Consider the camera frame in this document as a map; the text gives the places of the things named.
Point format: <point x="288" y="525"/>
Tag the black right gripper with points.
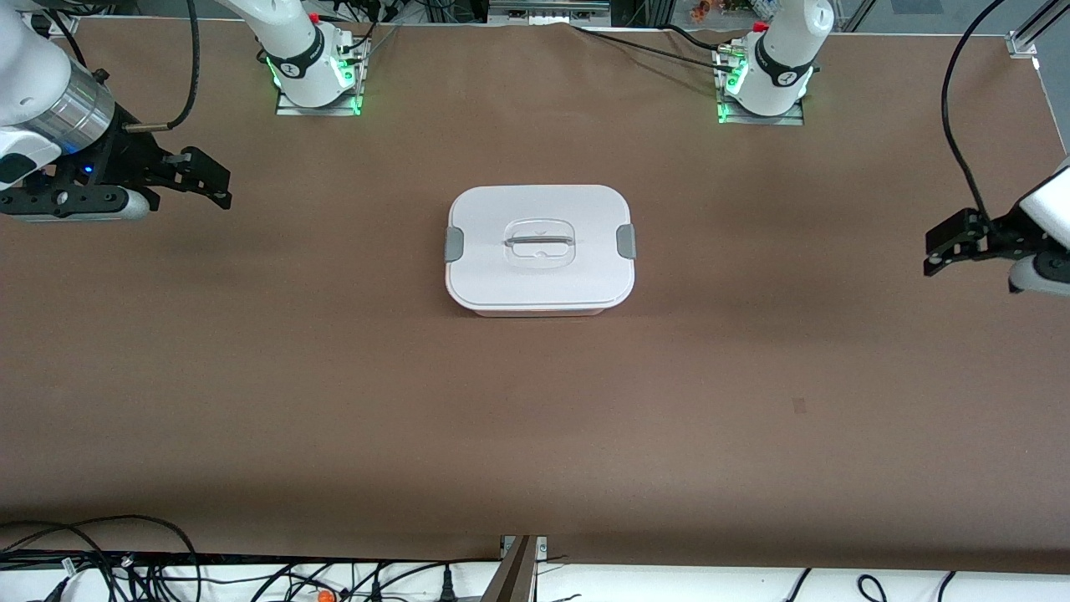
<point x="125" y="155"/>

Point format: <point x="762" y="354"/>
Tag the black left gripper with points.
<point x="1006" y="232"/>

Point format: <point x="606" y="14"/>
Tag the grey lid latch clip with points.
<point x="453" y="243"/>
<point x="626" y="242"/>

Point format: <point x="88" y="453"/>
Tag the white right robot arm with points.
<point x="25" y="75"/>

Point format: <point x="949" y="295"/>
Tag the pink translucent storage box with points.
<point x="543" y="313"/>

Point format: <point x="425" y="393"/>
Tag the brown table mat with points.
<point x="752" y="376"/>

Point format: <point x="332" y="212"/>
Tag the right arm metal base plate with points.
<point x="292" y="107"/>

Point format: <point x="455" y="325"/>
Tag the aluminium frame corner profile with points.
<point x="1024" y="42"/>
<point x="67" y="25"/>

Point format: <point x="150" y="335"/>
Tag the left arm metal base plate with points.
<point x="790" y="119"/>

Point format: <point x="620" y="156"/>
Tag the aluminium profile post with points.
<point x="514" y="577"/>

